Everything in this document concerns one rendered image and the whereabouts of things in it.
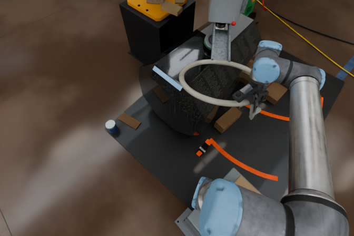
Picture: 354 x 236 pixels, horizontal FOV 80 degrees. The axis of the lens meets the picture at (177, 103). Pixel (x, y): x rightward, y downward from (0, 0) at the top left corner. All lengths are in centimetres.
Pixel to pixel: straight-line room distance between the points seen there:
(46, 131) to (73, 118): 31
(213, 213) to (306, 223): 16
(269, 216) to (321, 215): 9
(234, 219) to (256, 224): 4
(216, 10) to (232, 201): 135
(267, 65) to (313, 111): 23
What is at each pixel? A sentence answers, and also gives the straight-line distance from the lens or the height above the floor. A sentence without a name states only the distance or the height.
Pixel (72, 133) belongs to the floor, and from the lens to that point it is 258.
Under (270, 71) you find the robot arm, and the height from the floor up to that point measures 156.
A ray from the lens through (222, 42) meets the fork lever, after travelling 159.
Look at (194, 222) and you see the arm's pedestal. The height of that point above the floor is 85.
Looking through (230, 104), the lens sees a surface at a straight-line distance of 102.
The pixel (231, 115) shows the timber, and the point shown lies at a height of 14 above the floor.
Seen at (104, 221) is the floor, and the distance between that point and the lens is 223.
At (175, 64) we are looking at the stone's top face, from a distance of 174.
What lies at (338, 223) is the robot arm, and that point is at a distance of 51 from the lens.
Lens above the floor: 214
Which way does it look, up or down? 59 degrees down
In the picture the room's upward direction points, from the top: straight up
